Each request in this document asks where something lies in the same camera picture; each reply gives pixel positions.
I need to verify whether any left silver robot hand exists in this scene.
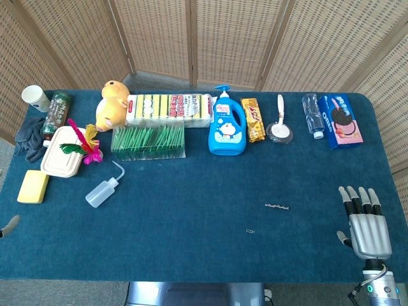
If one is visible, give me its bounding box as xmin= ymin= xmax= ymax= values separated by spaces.
xmin=0 ymin=215 xmax=22 ymax=238

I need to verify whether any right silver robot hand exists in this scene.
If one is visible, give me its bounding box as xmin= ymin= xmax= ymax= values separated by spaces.
xmin=337 ymin=186 xmax=393 ymax=260

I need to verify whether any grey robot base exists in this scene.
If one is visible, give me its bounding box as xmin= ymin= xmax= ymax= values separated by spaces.
xmin=126 ymin=281 xmax=272 ymax=306

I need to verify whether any yellow snack bar packet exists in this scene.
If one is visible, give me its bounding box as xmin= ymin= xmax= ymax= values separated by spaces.
xmin=240 ymin=98 xmax=266 ymax=143

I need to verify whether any yellow foam sponge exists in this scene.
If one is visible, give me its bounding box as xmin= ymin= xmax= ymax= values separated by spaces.
xmin=17 ymin=170 xmax=50 ymax=205

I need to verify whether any beige lidded food container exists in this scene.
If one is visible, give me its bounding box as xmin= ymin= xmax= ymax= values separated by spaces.
xmin=40 ymin=126 xmax=87 ymax=179

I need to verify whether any grey crumpled cloth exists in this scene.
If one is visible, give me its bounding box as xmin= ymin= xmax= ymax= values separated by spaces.
xmin=13 ymin=116 xmax=48 ymax=164

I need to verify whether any translucent squeeze wash bottle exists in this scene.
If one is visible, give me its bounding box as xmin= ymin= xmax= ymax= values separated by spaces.
xmin=85 ymin=161 xmax=126 ymax=208

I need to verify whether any colourful feather shuttlecock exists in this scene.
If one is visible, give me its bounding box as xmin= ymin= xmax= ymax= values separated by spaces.
xmin=59 ymin=118 xmax=104 ymax=165

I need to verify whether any blue Oreo cookie box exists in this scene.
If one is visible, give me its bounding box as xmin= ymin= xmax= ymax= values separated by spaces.
xmin=317 ymin=93 xmax=365 ymax=150

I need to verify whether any dark green tea bottle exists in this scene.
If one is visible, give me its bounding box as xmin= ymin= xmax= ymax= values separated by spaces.
xmin=40 ymin=91 xmax=72 ymax=142

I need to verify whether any clear round plastic lid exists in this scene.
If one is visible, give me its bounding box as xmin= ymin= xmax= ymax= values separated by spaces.
xmin=265 ymin=122 xmax=294 ymax=144

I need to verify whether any white paper cup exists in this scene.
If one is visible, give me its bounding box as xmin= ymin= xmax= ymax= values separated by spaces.
xmin=21 ymin=85 xmax=52 ymax=113

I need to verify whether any clear plastic water bottle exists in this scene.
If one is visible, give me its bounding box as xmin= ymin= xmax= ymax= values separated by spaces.
xmin=302 ymin=92 xmax=326 ymax=140

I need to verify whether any white ceramic spoon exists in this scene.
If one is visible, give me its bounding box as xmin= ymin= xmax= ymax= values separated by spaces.
xmin=269 ymin=94 xmax=289 ymax=139

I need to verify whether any yellow plush hamster toy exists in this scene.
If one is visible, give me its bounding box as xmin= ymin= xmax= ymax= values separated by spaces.
xmin=95 ymin=80 xmax=131 ymax=133

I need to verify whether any clear box of green packets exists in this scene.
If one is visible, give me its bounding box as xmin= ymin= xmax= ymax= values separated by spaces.
xmin=110 ymin=122 xmax=187 ymax=161

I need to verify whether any blue pump detergent bottle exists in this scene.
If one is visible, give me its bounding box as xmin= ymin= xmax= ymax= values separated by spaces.
xmin=208 ymin=84 xmax=248 ymax=156

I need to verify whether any blue felt table cover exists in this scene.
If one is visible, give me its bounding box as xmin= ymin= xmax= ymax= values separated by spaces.
xmin=0 ymin=89 xmax=408 ymax=284

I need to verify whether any packaged yellow sponge multipack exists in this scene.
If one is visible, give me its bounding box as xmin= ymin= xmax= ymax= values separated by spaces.
xmin=126 ymin=93 xmax=215 ymax=129

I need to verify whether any woven bamboo folding screen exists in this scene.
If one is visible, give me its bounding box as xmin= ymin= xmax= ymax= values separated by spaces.
xmin=0 ymin=0 xmax=408 ymax=221

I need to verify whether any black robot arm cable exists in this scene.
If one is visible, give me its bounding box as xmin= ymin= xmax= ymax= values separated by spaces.
xmin=348 ymin=281 xmax=365 ymax=300

